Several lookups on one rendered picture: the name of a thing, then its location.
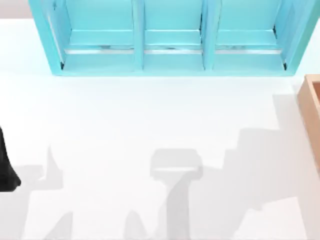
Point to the light blue rack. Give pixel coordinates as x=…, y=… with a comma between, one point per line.
x=172, y=65

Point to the shallow salmon-coloured box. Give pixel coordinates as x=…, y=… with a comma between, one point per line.
x=308, y=105

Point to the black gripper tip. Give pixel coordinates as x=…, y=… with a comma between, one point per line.
x=6, y=172

